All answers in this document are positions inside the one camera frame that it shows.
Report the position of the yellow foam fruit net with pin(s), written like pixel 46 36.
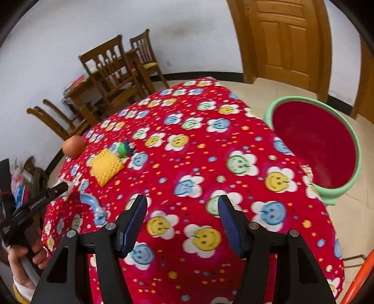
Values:
pixel 106 166

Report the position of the red smiley flower tablecloth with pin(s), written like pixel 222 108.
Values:
pixel 204 140

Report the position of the wooden chair with yellow cushion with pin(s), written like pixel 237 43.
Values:
pixel 146 52

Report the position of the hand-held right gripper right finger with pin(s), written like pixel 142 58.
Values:
pixel 230 225

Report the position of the light blue plastic piece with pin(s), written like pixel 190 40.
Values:
pixel 93 207

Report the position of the orange plastic object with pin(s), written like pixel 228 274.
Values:
pixel 359 280

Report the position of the wooden dining table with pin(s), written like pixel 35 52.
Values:
pixel 83 95

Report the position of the red apple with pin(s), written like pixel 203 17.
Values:
pixel 74 146

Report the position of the person's left hand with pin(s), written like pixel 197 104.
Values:
pixel 20 269

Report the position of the dark cluttered furniture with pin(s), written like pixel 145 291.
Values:
pixel 29 172

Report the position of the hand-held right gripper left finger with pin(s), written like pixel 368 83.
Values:
pixel 136 225

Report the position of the wooden panel door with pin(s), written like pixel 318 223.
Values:
pixel 286 38

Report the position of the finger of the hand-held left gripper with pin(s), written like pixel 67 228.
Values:
pixel 57 190

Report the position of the person's left forearm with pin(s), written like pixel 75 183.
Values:
pixel 22 292

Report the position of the red flat object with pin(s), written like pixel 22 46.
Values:
pixel 76 81

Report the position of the small green toy figure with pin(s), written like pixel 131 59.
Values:
pixel 125 149

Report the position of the tall slatted wooden chair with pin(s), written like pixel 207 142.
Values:
pixel 111 67

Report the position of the red stool green rim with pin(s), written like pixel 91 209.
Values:
pixel 315 146

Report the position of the black metal rod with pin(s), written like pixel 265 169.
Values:
pixel 353 258

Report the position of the low wooden chair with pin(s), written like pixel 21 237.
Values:
pixel 55 119

